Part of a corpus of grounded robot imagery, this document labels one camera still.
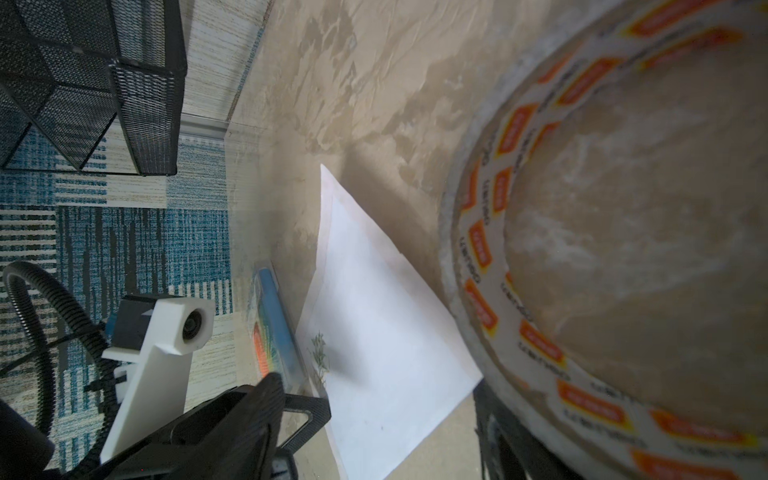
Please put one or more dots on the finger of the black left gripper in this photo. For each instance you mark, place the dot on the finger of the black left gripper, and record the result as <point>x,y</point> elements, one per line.
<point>306,416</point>

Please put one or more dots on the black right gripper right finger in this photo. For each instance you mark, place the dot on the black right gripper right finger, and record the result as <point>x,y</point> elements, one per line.
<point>507,449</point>

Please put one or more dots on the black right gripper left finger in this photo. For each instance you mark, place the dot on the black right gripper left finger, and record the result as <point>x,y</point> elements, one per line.
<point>233,436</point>

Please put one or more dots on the white letter paper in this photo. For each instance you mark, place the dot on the white letter paper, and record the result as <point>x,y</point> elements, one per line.
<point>377,342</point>

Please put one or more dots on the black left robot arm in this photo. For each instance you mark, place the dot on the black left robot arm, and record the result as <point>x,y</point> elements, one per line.
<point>26,448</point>

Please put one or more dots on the colourful marker pack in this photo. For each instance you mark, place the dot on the colourful marker pack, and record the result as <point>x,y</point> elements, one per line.
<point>270,332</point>

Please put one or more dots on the white tape roll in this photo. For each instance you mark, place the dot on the white tape roll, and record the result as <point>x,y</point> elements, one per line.
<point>604,239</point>

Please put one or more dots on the black mesh shelf rack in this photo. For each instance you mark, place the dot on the black mesh shelf rack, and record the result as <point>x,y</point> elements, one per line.
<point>71,69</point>

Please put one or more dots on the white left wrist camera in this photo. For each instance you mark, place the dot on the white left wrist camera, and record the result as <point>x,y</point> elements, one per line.
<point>154,338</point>

